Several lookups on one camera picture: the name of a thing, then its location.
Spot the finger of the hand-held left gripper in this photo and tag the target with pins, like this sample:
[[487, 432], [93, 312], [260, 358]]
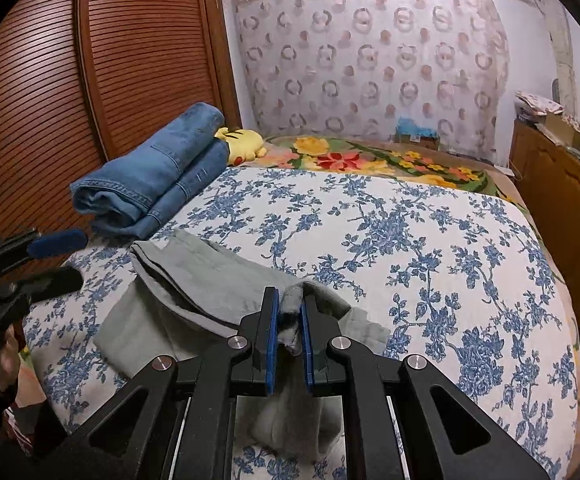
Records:
[[57, 242], [57, 282]]

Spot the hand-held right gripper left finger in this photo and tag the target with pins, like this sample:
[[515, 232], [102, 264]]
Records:
[[270, 345]]

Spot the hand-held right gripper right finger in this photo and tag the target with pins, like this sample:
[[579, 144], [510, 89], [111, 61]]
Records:
[[306, 345]]

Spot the grey pants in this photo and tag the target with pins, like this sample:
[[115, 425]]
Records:
[[170, 280]]

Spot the person's left hand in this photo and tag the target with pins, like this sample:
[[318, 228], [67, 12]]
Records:
[[9, 365]]

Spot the folded blue jeans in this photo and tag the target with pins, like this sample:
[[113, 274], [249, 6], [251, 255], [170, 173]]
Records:
[[165, 160], [190, 190]]

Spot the blue floral bed sheet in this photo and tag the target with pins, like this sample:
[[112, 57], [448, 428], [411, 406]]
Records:
[[395, 240]]

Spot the louvered wooden wardrobe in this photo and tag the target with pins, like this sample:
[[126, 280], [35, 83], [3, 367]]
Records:
[[70, 85]]

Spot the colourful flower blanket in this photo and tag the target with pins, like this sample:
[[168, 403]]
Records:
[[370, 160]]

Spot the yellow plush toy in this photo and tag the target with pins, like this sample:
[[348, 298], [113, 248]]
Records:
[[242, 145]]

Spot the white flat box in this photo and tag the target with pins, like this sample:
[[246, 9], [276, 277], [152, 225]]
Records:
[[502, 166]]

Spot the circle print sheer curtain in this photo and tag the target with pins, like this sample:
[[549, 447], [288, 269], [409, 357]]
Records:
[[370, 60]]

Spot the long wooden cabinet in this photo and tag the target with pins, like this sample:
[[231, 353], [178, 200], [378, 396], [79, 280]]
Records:
[[560, 190]]

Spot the folded floral cloth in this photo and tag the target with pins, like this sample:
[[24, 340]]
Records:
[[537, 102]]

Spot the open cardboard box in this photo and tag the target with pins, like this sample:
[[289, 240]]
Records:
[[567, 130]]

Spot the beige window curtain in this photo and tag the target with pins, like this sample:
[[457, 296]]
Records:
[[562, 60]]

